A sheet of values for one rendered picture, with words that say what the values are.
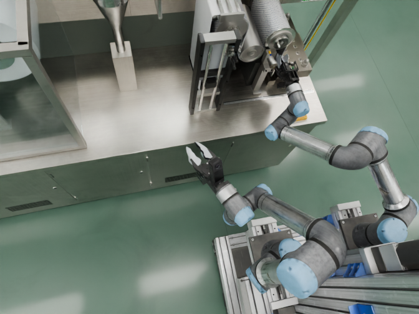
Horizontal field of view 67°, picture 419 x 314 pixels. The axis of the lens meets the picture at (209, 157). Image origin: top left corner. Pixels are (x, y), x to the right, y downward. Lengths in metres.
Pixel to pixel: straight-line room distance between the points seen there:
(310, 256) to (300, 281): 0.07
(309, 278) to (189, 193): 1.61
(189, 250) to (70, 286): 0.82
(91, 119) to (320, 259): 1.23
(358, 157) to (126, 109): 1.11
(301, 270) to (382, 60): 3.04
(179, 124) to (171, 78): 0.28
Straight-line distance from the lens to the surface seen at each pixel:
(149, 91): 1.74
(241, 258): 2.21
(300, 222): 1.12
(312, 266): 0.98
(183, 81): 1.78
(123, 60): 1.55
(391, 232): 1.66
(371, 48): 3.81
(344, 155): 1.42
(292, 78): 1.60
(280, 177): 2.64
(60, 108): 1.30
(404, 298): 1.13
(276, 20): 1.58
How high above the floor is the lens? 2.36
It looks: 67 degrees down
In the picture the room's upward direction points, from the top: 19 degrees clockwise
